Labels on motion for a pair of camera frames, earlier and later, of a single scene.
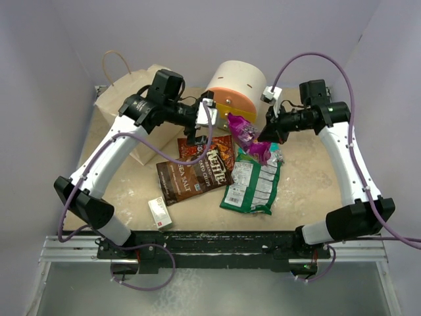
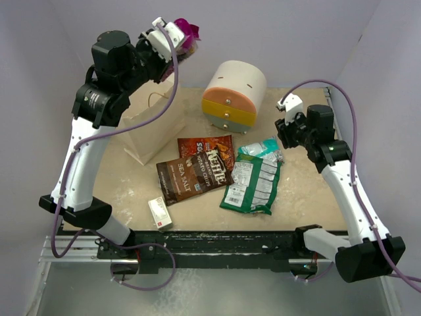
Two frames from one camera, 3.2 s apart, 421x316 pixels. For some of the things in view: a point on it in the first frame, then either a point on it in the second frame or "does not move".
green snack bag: [255, 187] does not move
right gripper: [273, 121] -> [284, 130]
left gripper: [190, 132] -> [144, 45]
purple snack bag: [246, 135] -> [188, 45]
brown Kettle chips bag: [181, 183] does not move
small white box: [160, 212] does not move
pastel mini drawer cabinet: [240, 89] does not move
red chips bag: [225, 142] does not move
